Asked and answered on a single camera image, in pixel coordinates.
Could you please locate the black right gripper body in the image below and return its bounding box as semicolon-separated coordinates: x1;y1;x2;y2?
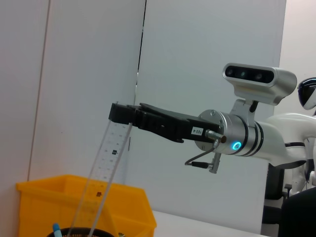
134;102;222;144

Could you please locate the clear plastic ruler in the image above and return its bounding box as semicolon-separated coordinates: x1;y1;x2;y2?
67;101;133;237

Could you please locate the black mesh pen cup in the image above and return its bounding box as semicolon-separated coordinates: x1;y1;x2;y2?
46;227;116;237

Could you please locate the yellow plastic bin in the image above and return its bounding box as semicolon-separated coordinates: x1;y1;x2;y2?
16;174;158;237

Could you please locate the white robot head black visor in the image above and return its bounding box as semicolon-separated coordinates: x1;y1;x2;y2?
297;77;316;111

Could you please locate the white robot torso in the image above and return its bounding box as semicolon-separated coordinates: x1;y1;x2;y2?
289;138;316;198

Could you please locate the black office chair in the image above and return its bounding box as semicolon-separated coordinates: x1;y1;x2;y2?
262;161;316;237

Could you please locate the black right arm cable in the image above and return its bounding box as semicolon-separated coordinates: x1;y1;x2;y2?
184;138;220;169

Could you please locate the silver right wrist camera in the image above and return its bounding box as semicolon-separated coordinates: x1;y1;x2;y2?
222;63;298;117

